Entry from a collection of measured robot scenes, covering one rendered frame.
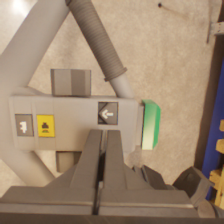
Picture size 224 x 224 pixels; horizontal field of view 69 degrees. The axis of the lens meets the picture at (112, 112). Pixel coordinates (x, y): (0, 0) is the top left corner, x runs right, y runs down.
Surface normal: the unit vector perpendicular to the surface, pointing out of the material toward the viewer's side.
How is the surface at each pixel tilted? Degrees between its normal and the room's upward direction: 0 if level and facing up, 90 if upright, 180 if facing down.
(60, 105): 23
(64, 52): 0
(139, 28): 0
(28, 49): 18
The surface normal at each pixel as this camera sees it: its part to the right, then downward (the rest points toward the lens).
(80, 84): -0.29, 0.23
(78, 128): 0.00, 0.25
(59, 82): 0.29, 0.25
